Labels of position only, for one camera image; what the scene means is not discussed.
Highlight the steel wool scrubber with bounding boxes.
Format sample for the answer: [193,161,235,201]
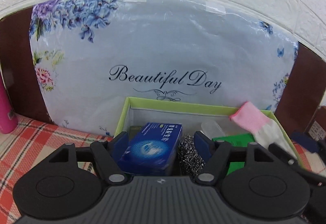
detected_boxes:
[177,134,205,178]

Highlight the light green storage box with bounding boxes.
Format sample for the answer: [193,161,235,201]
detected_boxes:
[113,96,305,176]

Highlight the floral Beautiful Day pillow bag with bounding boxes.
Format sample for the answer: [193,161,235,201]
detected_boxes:
[29,0,298,135]

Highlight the pink thermos bottle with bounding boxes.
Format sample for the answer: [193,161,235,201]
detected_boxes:
[0,79,18,134]

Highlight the plaid bed sheet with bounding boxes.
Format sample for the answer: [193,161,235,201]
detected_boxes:
[0,112,326,224]

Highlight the clear plastic cup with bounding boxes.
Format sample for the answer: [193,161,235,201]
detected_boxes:
[201,120,226,140]

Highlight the green small box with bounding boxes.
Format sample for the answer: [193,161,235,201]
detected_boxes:
[211,133,258,176]

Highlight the brown cardboard box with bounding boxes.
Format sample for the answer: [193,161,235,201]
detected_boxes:
[306,106,326,141]

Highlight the white and pink glove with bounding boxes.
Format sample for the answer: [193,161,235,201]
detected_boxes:
[229,102,297,159]

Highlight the blue medicine box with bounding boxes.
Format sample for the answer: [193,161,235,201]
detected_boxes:
[118,122,182,176]

